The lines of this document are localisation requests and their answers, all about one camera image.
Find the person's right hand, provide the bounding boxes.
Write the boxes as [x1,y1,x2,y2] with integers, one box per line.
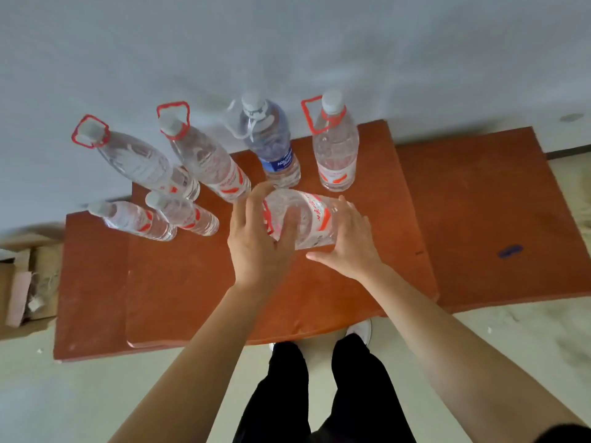
[306,196,385,281]

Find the brown cardboard box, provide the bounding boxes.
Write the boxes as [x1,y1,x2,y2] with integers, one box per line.
[0,234,64,341]

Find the person's black trousers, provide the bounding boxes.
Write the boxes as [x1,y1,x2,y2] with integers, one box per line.
[232,333,417,443]

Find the small clear red-label bottle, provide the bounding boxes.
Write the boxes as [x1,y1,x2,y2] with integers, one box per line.
[87,200,178,242]
[145,191,220,237]

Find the large blue-label water bottle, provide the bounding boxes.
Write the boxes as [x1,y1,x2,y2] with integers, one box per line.
[225,91,302,189]

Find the clear red-label water bottle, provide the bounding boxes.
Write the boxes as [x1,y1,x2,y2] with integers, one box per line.
[262,188,341,251]

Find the person's left hand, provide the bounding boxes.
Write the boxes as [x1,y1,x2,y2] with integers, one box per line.
[227,181,302,291]

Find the black sleeve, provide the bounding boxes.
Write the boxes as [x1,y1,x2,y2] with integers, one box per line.
[533,423,591,443]

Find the person's right forearm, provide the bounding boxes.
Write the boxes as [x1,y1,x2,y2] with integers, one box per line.
[364,263,588,443]

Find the pinkish cardboard piece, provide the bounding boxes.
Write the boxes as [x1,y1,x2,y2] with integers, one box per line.
[5,271,33,329]

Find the large bottle with red handle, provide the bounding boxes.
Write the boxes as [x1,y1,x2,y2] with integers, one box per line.
[301,90,360,193]
[156,101,252,204]
[71,114,201,202]

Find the person's left forearm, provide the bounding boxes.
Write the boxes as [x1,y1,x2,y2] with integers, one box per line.
[107,280,279,443]

